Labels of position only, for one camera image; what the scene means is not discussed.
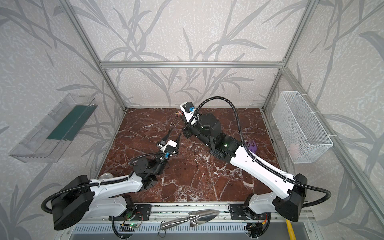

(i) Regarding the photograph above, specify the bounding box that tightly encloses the clear plastic wall bin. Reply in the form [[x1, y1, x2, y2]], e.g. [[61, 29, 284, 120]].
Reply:
[[9, 94, 98, 163]]

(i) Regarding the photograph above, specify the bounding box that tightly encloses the purple pink toy rake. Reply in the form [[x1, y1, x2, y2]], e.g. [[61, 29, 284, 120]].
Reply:
[[246, 141, 258, 154]]

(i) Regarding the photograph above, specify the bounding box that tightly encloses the black corrugated right cable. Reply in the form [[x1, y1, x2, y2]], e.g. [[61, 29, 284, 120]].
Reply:
[[191, 96, 332, 208]]

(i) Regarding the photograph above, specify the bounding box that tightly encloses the grey metal key plate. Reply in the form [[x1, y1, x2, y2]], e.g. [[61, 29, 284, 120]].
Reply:
[[169, 116, 180, 130]]

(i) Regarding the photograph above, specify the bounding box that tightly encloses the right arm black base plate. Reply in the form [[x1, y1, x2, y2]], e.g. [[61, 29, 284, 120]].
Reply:
[[228, 204, 249, 221]]

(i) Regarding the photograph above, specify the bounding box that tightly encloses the white wire mesh basket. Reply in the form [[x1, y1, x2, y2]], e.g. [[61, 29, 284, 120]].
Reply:
[[272, 91, 333, 164]]

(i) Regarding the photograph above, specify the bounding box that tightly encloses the black corrugated cable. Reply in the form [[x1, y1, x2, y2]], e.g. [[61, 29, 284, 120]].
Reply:
[[191, 96, 332, 208], [41, 152, 165, 214]]

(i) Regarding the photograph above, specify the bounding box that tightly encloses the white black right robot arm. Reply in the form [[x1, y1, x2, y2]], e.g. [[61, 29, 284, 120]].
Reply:
[[181, 109, 307, 222]]

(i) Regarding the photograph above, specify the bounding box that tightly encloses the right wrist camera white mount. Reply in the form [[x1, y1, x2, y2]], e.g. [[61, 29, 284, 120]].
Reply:
[[180, 102, 199, 126]]

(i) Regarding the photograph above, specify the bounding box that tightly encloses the pink object in basket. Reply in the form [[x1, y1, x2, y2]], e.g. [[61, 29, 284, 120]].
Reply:
[[288, 144, 301, 160]]

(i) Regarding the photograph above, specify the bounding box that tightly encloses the black corrugated left cable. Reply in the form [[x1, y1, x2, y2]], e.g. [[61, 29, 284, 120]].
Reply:
[[41, 152, 165, 214]]

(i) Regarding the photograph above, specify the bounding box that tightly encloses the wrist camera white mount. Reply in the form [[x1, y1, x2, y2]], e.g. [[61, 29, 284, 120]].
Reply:
[[180, 102, 199, 126], [156, 139, 179, 158]]

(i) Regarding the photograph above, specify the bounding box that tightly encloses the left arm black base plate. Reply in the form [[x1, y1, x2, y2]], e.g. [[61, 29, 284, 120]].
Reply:
[[131, 204, 152, 221]]

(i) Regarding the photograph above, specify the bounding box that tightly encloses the green sponge pad in bin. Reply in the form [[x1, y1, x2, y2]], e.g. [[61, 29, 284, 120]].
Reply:
[[47, 105, 98, 141]]

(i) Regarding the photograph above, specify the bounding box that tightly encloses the silver metal garden trowel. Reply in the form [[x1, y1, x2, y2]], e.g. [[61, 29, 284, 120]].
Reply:
[[160, 210, 221, 231]]

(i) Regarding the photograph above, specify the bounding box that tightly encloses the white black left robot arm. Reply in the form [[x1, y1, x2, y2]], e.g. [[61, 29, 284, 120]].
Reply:
[[41, 135, 180, 231]]

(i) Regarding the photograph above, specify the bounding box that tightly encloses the green circuit board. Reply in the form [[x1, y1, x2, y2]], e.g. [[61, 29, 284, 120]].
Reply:
[[120, 223, 141, 232]]

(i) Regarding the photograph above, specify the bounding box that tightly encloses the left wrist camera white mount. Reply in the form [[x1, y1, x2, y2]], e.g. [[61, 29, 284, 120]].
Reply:
[[156, 139, 179, 158]]

